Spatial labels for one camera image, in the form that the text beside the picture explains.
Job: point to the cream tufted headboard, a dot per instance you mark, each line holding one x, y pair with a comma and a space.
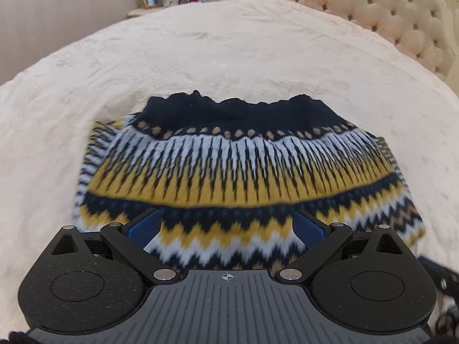
387, 3

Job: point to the cream quilted bedspread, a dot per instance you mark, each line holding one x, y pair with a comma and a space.
229, 53

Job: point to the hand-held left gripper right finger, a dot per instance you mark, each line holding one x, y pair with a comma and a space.
307, 227

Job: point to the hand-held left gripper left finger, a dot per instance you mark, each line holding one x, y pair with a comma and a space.
143, 227

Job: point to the white nightstand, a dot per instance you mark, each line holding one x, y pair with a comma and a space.
141, 11

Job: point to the navy yellow patterned knit sweater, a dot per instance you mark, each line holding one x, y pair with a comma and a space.
244, 172

